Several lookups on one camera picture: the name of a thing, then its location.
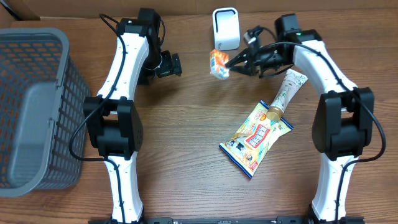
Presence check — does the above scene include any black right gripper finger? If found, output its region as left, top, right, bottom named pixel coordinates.
left=229, top=66, right=252, bottom=76
left=225, top=51, right=250, bottom=68

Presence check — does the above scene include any small orange box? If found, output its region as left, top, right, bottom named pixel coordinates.
left=210, top=49, right=229, bottom=80

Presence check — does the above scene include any white green tissue pack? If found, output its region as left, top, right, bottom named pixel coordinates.
left=266, top=69, right=308, bottom=121

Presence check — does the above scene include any yellow snack bag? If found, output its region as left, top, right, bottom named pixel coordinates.
left=219, top=100, right=294, bottom=178

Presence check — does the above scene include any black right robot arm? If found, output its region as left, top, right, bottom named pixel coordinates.
left=226, top=14, right=374, bottom=223

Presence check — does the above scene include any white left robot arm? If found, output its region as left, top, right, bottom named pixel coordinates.
left=83, top=8, right=182, bottom=223

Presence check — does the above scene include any white barcode scanner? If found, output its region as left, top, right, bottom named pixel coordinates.
left=212, top=7, right=241, bottom=51

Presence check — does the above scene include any grey plastic mesh basket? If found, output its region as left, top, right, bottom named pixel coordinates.
left=1, top=28, right=90, bottom=197

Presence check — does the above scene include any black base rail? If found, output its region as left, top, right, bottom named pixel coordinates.
left=88, top=216, right=365, bottom=224

